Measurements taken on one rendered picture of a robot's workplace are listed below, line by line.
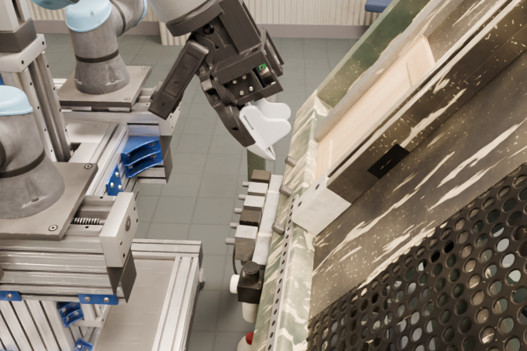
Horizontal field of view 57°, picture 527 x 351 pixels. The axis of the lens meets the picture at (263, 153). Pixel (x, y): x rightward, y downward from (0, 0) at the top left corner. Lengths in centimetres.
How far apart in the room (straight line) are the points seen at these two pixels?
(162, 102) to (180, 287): 137
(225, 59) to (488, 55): 50
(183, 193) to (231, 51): 213
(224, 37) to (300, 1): 388
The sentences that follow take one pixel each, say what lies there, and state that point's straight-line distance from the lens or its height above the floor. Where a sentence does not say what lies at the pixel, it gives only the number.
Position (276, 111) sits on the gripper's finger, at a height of 137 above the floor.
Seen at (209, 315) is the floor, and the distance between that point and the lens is 208.
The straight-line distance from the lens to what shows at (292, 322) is 95.
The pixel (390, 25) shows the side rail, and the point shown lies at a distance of 151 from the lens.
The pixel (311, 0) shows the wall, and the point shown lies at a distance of 441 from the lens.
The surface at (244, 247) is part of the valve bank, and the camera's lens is 131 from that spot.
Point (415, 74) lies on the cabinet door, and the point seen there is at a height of 119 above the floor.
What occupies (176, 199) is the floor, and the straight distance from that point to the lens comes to 260.
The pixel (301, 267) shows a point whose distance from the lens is 104.
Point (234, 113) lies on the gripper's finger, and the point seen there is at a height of 140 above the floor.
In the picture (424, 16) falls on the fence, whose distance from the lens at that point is 127.
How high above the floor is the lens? 167
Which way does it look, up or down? 35 degrees down
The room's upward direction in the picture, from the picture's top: straight up
